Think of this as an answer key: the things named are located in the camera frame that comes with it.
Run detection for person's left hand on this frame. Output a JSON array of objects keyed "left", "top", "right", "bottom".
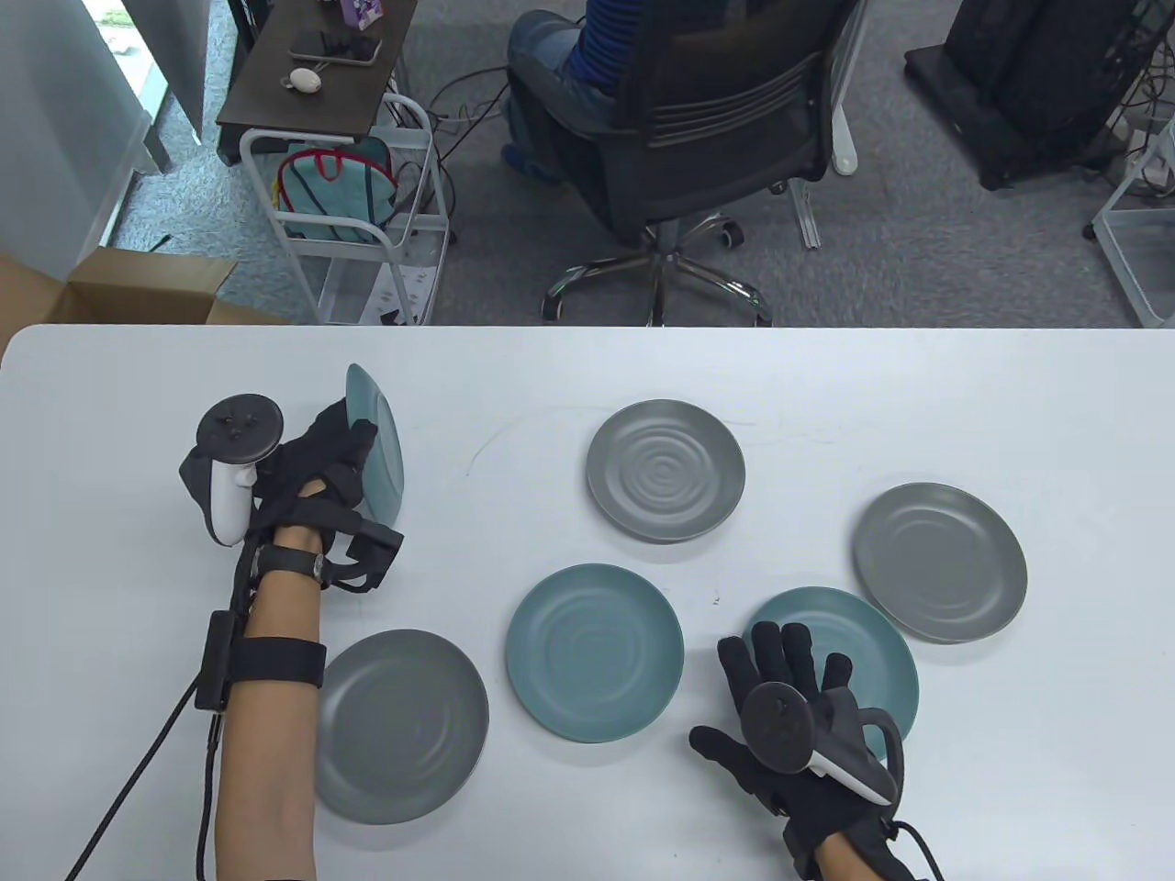
[{"left": 246, "top": 397, "right": 379, "bottom": 544}]

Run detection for person's right hand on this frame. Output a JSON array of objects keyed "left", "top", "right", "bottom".
[{"left": 688, "top": 622, "right": 906, "bottom": 856}]

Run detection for black white controller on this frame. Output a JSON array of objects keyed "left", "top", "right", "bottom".
[
  {"left": 740, "top": 681, "right": 906, "bottom": 809},
  {"left": 178, "top": 394, "right": 285, "bottom": 546}
]

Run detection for teal plate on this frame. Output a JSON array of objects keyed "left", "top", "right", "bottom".
[
  {"left": 345, "top": 363, "right": 406, "bottom": 529},
  {"left": 505, "top": 563, "right": 686, "bottom": 744},
  {"left": 742, "top": 586, "right": 920, "bottom": 767}
]

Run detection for grey rippled plate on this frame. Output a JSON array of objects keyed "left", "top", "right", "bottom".
[{"left": 586, "top": 399, "right": 746, "bottom": 544}]

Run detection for person's right forearm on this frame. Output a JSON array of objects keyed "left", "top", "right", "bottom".
[{"left": 812, "top": 831, "right": 896, "bottom": 881}]

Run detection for person's left forearm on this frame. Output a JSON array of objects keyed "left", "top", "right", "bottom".
[{"left": 213, "top": 523, "right": 327, "bottom": 881}]

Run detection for black left forearm sensor band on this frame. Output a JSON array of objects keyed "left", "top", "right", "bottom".
[{"left": 195, "top": 610, "right": 328, "bottom": 712}]

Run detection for white metal cart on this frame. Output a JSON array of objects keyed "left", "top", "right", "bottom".
[{"left": 239, "top": 92, "right": 455, "bottom": 327}]

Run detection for cardboard box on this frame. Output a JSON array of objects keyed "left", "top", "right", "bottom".
[{"left": 0, "top": 246, "right": 295, "bottom": 363}]

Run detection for teal bag with red trim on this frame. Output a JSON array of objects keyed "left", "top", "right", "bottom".
[{"left": 275, "top": 138, "right": 397, "bottom": 244}]

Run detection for dark wooden side table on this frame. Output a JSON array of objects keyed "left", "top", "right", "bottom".
[{"left": 217, "top": 0, "right": 419, "bottom": 166}]

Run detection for black smartphone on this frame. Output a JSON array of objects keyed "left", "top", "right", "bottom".
[{"left": 290, "top": 30, "right": 383, "bottom": 67}]

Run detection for grey partition panel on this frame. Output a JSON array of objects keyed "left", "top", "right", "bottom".
[{"left": 119, "top": 0, "right": 212, "bottom": 143}]

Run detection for white desk leg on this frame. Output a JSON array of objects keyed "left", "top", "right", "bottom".
[{"left": 788, "top": 0, "right": 871, "bottom": 251}]

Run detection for black office chair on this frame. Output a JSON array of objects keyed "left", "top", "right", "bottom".
[{"left": 540, "top": 0, "right": 868, "bottom": 329}]

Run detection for black equipment rack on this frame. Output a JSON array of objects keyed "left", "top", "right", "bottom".
[{"left": 904, "top": 0, "right": 1175, "bottom": 192}]

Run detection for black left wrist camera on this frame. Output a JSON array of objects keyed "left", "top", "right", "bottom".
[{"left": 344, "top": 523, "right": 405, "bottom": 593}]

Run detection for black right glove cable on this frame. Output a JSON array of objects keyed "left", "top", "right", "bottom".
[{"left": 895, "top": 821, "right": 946, "bottom": 881}]

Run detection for black glove cable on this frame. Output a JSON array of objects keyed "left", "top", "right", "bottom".
[
  {"left": 64, "top": 679, "right": 226, "bottom": 881},
  {"left": 895, "top": 821, "right": 946, "bottom": 881}
]

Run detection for black left glove cable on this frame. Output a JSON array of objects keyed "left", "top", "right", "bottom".
[{"left": 64, "top": 679, "right": 226, "bottom": 881}]

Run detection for black floor cables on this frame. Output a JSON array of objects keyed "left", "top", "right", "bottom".
[{"left": 427, "top": 69, "right": 510, "bottom": 184}]

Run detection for white wire basket cart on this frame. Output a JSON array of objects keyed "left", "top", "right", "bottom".
[{"left": 1083, "top": 119, "right": 1175, "bottom": 329}]

